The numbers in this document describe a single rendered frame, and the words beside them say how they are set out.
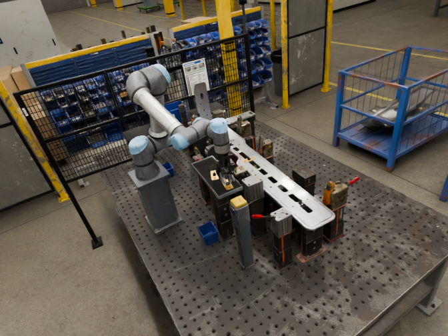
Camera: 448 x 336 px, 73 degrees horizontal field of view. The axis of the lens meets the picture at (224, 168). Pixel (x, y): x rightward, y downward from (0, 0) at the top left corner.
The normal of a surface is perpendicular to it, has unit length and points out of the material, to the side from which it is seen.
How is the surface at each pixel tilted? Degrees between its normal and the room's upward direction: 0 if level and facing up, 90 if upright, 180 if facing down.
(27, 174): 91
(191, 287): 0
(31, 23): 90
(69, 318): 0
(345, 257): 0
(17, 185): 90
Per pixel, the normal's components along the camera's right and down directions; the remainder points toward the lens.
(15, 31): 0.52, 0.42
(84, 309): -0.14, -0.82
